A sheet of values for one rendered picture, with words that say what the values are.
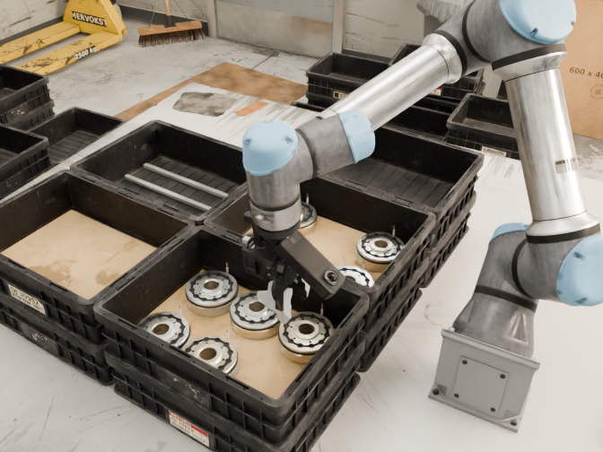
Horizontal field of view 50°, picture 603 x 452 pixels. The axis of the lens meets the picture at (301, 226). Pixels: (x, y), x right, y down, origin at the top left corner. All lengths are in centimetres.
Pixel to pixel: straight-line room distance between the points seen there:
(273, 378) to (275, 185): 40
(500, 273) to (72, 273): 85
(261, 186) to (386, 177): 83
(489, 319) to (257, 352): 42
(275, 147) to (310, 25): 373
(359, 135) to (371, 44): 353
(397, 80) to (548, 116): 25
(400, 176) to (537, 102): 67
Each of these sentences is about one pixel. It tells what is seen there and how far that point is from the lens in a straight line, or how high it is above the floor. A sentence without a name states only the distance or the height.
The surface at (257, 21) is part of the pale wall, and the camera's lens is 477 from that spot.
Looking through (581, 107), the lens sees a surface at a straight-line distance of 394.
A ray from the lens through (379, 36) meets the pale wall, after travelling 441.
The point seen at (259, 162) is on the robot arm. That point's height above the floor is 127.
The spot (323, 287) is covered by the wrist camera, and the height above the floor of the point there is 106.
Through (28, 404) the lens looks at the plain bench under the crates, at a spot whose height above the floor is 70.
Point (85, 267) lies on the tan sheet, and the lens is 143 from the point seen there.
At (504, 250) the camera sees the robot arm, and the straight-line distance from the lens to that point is 122.
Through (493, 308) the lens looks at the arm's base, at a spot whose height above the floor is 92.
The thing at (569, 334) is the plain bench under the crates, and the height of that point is 70.
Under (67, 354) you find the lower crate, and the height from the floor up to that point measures 73.
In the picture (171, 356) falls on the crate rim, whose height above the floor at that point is 92.
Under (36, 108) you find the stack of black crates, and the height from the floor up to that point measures 49.
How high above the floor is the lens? 171
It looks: 36 degrees down
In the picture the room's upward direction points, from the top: 1 degrees clockwise
